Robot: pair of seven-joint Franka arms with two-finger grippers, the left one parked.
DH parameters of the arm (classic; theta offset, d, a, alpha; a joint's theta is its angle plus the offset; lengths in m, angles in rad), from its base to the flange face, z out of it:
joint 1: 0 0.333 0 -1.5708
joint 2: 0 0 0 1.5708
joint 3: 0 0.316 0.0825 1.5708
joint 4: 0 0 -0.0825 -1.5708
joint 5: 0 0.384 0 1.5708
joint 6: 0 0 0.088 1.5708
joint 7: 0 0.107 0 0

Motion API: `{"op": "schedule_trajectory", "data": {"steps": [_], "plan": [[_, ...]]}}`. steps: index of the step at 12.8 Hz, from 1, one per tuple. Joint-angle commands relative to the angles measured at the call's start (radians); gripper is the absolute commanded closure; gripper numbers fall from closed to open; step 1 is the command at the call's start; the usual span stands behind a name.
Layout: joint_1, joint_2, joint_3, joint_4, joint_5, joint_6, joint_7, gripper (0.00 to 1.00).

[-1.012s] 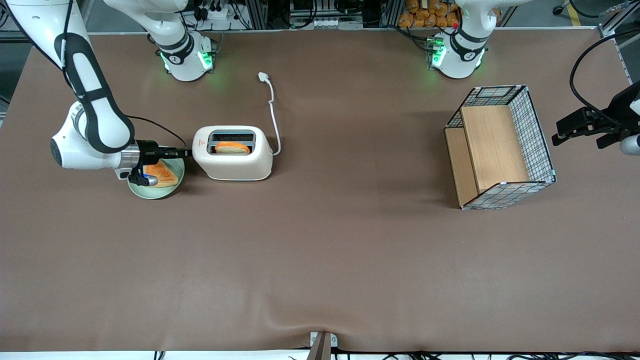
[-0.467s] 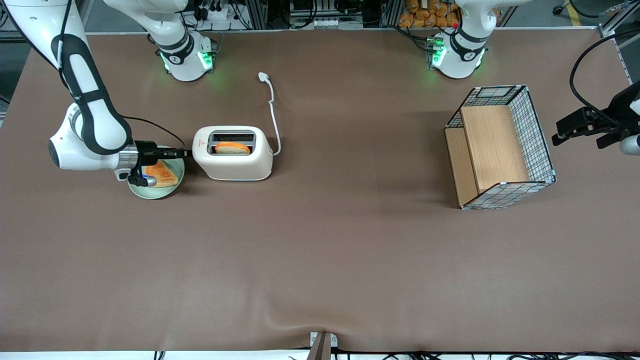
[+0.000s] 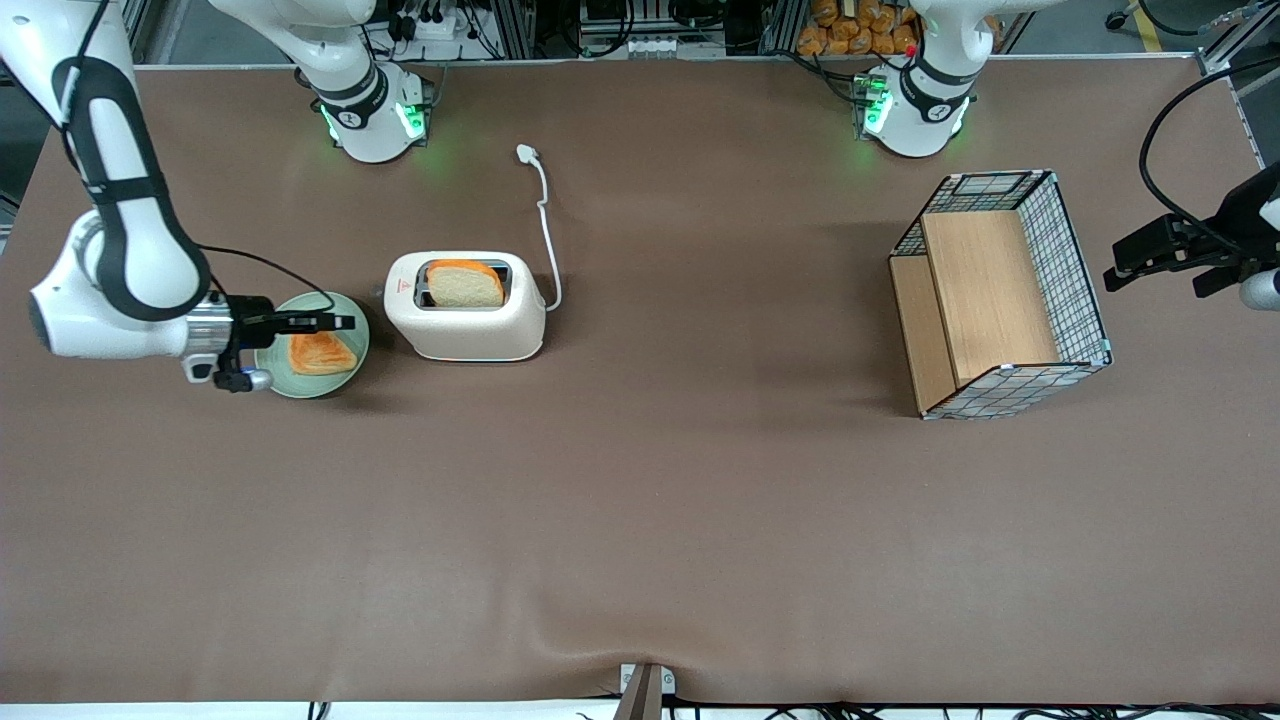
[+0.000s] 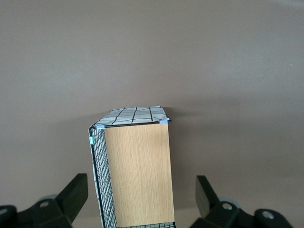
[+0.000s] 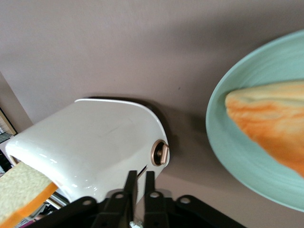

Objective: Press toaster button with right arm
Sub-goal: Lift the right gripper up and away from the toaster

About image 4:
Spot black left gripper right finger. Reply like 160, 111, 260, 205
192, 175, 292, 228

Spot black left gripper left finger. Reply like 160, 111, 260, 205
0, 173, 89, 228

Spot light wooden board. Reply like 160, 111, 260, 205
104, 123, 175, 226

